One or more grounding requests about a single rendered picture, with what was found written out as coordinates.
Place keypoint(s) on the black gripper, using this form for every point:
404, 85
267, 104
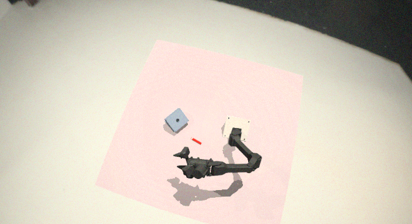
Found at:
184, 154

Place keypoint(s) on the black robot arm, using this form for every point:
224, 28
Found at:
218, 168

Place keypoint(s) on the grey sloped panel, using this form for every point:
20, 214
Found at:
176, 120

